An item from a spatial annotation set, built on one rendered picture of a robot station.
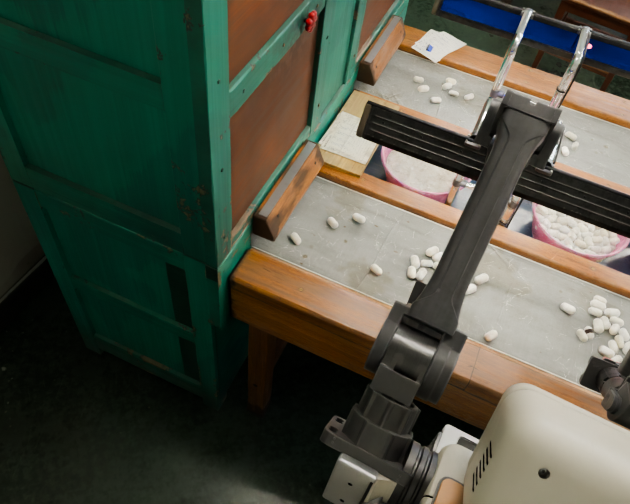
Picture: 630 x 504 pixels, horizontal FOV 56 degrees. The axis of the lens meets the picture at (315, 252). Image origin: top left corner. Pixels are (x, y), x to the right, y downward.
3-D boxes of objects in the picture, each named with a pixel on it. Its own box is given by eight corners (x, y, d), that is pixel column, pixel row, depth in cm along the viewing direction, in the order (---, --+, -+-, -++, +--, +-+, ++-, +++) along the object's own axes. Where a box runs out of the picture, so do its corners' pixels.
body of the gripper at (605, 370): (591, 353, 121) (598, 365, 114) (642, 374, 119) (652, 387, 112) (577, 381, 122) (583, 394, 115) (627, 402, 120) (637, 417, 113)
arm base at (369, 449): (318, 440, 72) (409, 489, 70) (346, 380, 72) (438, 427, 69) (330, 424, 80) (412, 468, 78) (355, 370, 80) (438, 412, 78)
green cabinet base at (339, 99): (226, 416, 197) (217, 270, 130) (85, 348, 206) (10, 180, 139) (370, 161, 275) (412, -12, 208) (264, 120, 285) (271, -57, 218)
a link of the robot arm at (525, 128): (509, 58, 78) (585, 86, 76) (494, 102, 91) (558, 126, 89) (360, 370, 74) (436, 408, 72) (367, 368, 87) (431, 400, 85)
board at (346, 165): (359, 178, 161) (360, 175, 160) (309, 159, 164) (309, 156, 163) (399, 109, 180) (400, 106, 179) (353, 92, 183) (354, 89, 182)
